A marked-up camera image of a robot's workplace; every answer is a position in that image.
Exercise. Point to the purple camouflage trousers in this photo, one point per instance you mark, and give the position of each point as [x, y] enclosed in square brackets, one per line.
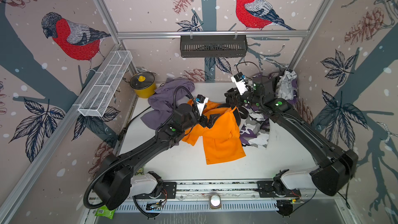
[255, 131]

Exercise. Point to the white wire mesh shelf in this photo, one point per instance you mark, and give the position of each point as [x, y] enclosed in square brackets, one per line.
[99, 97]

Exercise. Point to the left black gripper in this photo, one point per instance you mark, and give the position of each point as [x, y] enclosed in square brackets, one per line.
[210, 122]

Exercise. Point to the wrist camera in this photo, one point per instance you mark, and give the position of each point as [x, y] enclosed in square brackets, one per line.
[239, 81]
[201, 102]

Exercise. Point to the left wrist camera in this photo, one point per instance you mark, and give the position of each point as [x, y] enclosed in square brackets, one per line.
[201, 102]

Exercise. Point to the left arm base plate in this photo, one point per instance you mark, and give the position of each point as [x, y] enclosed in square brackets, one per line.
[167, 191]

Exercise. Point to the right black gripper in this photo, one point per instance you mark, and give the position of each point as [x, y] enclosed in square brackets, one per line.
[237, 98]

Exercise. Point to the orange trousers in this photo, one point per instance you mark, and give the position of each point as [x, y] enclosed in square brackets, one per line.
[221, 144]

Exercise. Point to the yellow pot with lid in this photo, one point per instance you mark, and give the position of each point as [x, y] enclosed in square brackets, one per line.
[143, 84]

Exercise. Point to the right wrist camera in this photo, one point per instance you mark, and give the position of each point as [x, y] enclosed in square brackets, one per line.
[239, 81]

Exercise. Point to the lavender purple trousers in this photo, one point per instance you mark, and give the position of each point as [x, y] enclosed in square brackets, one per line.
[162, 102]

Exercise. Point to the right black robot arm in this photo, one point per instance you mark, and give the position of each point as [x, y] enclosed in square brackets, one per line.
[334, 167]

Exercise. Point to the green wipes packet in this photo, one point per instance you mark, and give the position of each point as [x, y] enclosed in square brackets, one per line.
[105, 212]

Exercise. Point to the black hanging basket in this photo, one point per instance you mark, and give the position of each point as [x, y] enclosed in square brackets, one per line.
[213, 46]

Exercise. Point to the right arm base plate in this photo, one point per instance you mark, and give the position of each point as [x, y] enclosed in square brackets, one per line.
[271, 189]

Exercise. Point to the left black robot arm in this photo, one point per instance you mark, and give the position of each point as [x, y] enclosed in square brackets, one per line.
[112, 184]

